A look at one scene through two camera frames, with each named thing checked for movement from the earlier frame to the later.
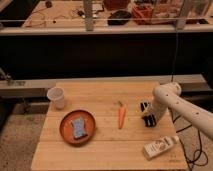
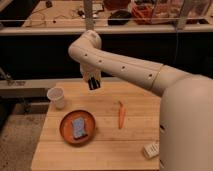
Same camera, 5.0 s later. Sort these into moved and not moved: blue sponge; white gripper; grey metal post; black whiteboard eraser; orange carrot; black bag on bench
Moved: white gripper; black whiteboard eraser
Not moved: orange carrot; grey metal post; black bag on bench; blue sponge
